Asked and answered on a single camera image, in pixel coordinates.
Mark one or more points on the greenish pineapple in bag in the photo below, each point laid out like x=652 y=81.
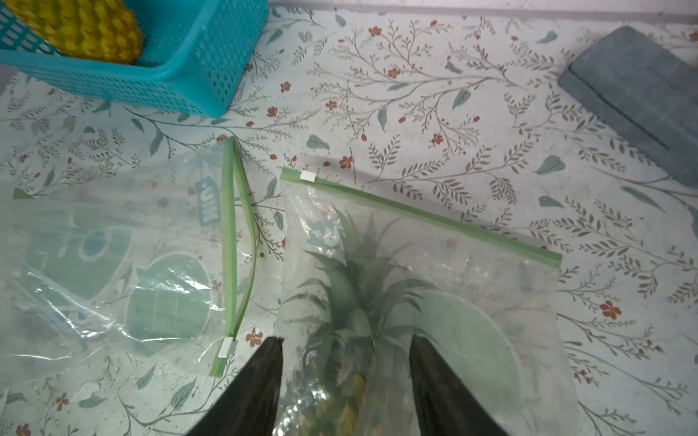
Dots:
x=354 y=300

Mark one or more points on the grey sponge block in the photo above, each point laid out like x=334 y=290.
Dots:
x=645 y=94

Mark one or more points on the zip-top bag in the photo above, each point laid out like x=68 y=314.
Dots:
x=489 y=314
x=159 y=261

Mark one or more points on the yellow pineapple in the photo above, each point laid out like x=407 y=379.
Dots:
x=103 y=30

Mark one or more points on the teal plastic basket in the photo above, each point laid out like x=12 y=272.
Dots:
x=195 y=54

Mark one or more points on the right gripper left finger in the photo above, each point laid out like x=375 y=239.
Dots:
x=249 y=405

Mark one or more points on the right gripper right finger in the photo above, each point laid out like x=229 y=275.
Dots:
x=444 y=405

